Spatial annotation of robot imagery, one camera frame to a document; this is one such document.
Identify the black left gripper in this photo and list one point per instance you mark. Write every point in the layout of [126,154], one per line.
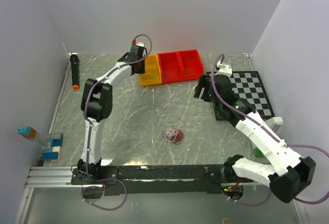
[142,70]

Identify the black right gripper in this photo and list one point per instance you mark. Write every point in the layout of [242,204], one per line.
[203,82]

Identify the yellow plastic bin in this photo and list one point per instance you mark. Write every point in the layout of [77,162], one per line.
[152,75]

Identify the red plastic bin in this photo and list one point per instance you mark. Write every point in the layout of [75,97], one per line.
[192,64]
[171,67]

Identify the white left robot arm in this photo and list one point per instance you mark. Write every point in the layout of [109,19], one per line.
[97,105]

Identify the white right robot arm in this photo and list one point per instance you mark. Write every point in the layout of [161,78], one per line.
[288,173]

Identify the black white chessboard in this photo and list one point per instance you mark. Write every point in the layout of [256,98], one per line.
[248,85]

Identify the black marker orange cap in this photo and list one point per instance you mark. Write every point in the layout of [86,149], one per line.
[75,71]

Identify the white plastic stand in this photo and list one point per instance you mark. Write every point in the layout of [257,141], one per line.
[275,123]

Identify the green plastic piece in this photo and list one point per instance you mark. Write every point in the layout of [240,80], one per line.
[258,153]

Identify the blue white block stack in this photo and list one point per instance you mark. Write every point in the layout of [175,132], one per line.
[52,151]

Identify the blue orange block tower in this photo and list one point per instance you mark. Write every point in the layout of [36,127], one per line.
[31,134]

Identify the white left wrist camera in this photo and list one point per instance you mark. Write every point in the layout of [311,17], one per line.
[140,44]

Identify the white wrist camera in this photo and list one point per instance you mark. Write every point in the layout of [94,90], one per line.
[140,44]
[223,69]

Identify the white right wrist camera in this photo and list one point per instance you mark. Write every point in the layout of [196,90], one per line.
[223,69]

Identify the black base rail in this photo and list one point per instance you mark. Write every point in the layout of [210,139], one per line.
[209,178]

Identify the aluminium frame rail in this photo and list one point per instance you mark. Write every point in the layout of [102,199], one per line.
[49,177]

